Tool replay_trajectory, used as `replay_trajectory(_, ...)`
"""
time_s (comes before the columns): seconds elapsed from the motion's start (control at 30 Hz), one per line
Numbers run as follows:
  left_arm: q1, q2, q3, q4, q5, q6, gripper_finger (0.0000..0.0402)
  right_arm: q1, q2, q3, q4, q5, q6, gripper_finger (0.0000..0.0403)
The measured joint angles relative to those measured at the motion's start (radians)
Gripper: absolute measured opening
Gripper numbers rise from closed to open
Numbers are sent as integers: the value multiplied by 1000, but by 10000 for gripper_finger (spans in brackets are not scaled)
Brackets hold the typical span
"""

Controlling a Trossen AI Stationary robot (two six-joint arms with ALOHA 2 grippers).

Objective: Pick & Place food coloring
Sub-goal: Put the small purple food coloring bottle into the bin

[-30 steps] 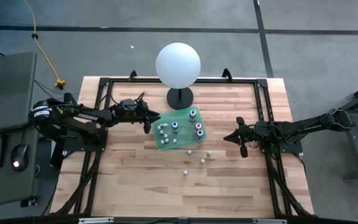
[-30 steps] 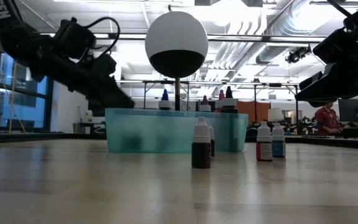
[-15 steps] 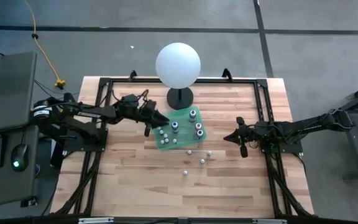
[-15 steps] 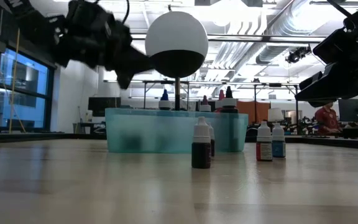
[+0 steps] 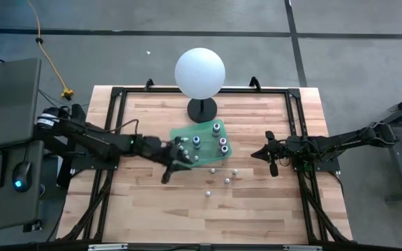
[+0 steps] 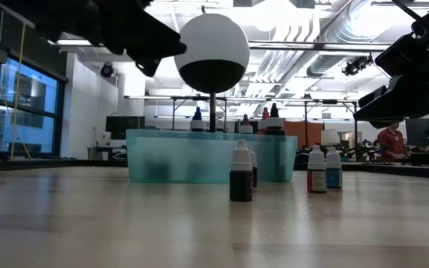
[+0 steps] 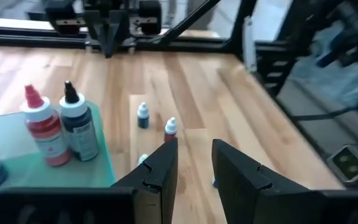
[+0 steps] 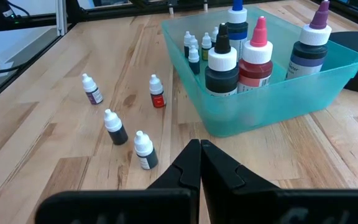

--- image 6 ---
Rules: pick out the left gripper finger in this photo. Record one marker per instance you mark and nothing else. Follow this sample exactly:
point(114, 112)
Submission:
point(147, 67)
point(143, 33)

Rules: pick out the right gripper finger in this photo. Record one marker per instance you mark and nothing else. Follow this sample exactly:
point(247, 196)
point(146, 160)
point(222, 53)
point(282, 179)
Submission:
point(393, 87)
point(389, 111)

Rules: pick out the large blue dye bottle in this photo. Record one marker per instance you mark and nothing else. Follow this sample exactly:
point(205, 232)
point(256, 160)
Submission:
point(197, 126)

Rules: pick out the large black dye bottle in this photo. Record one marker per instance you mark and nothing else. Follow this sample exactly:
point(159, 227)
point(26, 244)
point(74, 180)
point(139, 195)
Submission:
point(275, 123)

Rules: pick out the large pink dye bottle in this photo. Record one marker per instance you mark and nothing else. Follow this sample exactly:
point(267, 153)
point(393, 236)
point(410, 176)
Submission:
point(265, 113)

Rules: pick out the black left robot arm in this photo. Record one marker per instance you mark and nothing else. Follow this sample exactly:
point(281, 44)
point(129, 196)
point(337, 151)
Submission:
point(21, 15)

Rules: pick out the ceiling light bar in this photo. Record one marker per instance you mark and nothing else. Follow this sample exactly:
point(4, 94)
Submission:
point(73, 42)
point(311, 46)

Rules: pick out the person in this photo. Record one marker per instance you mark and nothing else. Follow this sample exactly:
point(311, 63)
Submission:
point(391, 143)

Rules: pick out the black track spotlight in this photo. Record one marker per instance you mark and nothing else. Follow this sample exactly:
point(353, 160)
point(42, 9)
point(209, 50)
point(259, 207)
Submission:
point(358, 65)

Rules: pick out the white lampshade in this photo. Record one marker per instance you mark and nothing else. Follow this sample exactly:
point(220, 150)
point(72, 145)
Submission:
point(330, 137)

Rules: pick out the white black globe lamp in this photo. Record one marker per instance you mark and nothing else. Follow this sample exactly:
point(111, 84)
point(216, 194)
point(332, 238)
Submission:
point(210, 37)

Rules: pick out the white jug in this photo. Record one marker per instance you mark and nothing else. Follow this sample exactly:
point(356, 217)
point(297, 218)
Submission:
point(106, 139)

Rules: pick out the orange partition panel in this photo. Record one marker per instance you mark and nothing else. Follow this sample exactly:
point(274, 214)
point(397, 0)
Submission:
point(307, 134)

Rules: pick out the large window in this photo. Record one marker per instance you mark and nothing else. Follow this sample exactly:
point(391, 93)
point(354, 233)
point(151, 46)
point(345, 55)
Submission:
point(32, 97)

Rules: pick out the small blue dye bottle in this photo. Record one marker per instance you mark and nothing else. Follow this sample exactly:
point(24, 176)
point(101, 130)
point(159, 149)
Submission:
point(334, 178)

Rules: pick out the translucent teal plastic bin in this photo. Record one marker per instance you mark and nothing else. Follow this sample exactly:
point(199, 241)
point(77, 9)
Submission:
point(181, 160)

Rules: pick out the small red dye bottle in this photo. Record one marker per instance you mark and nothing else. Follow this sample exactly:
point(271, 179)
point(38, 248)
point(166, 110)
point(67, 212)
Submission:
point(317, 180)

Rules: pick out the small violet dye bottle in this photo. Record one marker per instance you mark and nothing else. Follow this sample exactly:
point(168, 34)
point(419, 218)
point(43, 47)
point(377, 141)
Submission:
point(255, 175)

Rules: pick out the small dark purple dye bottle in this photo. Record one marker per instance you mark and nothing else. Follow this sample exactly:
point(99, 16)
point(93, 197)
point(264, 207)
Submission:
point(241, 186)

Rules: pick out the black ceiling camera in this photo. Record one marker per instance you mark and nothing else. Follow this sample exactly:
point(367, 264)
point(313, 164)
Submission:
point(107, 70)

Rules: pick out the silver ceiling air duct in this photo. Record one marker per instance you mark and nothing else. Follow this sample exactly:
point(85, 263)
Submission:
point(326, 65)

